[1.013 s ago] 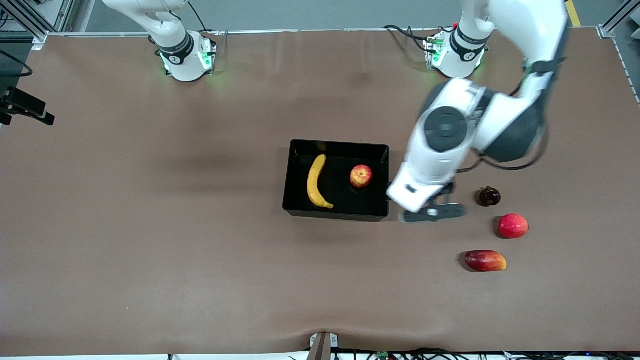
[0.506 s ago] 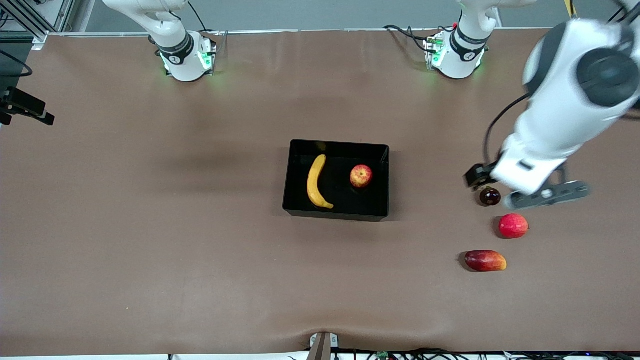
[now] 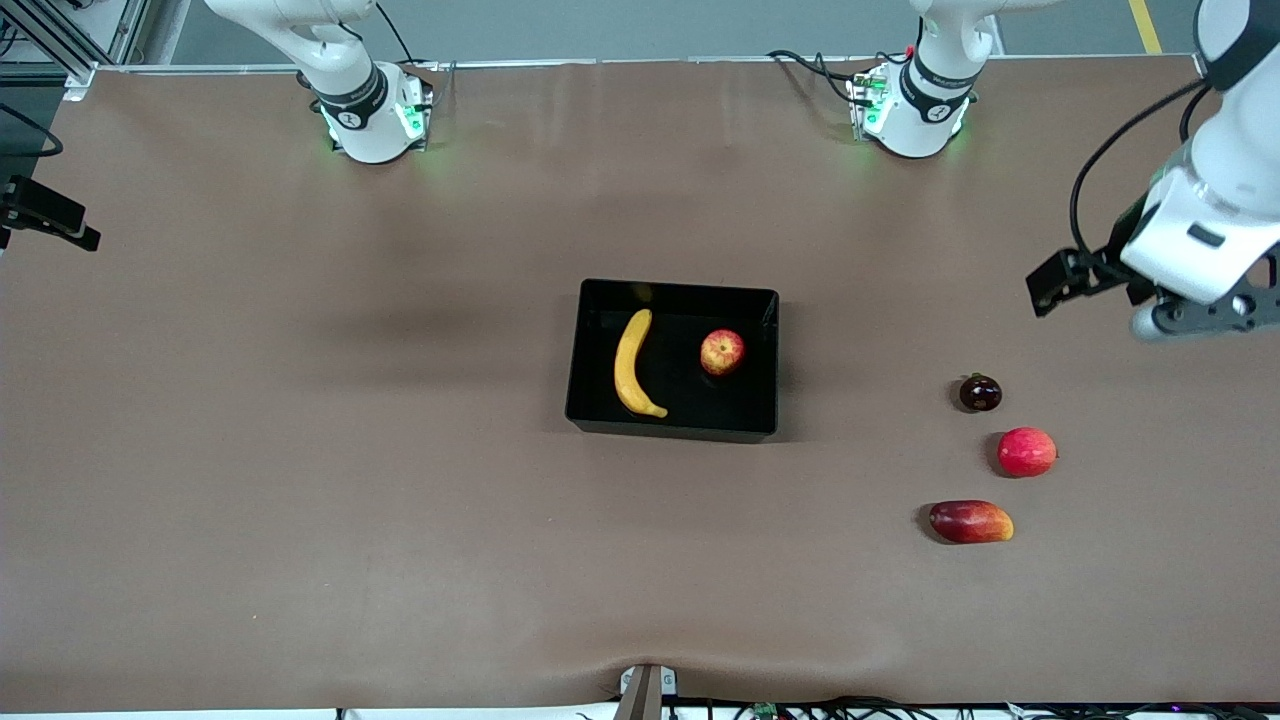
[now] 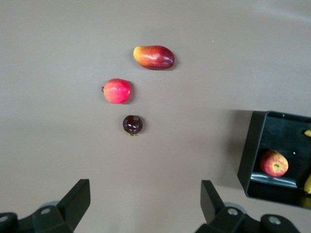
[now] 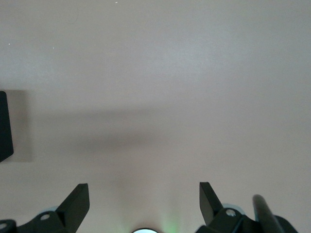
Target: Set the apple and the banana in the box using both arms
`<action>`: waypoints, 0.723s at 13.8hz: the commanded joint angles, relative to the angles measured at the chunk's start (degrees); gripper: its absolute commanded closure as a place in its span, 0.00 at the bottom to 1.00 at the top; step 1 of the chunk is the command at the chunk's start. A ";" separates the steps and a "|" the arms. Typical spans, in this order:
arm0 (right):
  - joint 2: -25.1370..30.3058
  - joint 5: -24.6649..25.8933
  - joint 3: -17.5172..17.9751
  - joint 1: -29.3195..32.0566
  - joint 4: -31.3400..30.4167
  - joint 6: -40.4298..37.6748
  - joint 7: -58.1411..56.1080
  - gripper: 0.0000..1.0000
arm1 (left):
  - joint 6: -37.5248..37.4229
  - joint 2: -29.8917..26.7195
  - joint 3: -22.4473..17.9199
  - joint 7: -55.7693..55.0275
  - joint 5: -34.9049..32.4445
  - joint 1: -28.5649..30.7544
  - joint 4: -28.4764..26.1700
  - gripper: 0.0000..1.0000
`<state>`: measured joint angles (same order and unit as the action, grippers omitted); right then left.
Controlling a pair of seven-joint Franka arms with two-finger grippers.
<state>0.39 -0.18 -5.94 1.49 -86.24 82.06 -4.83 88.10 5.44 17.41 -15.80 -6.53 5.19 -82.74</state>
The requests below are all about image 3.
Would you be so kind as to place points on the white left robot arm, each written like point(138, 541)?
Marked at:
point(915, 130)

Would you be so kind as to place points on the red yellow apple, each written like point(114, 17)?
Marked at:
point(722, 352)

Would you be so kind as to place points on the brown table mat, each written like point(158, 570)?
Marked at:
point(300, 450)

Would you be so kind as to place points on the red yellow mango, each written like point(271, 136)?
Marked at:
point(970, 522)

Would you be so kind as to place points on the small green circuit board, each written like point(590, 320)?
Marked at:
point(766, 711)

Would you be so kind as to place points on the silver table edge rail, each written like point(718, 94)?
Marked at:
point(650, 61)

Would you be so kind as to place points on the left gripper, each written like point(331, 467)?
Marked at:
point(1112, 264)

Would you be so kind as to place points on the yellow banana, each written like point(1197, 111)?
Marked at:
point(628, 370)

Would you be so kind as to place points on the aluminium frame struts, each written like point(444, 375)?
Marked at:
point(40, 30)

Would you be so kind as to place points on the dark purple mangosteen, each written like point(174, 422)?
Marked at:
point(980, 394)

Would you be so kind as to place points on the black plastic box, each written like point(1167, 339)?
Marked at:
point(680, 405)

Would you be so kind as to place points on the metal camera pole bracket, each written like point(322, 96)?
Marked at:
point(645, 695)

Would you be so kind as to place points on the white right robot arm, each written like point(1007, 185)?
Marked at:
point(300, 30)

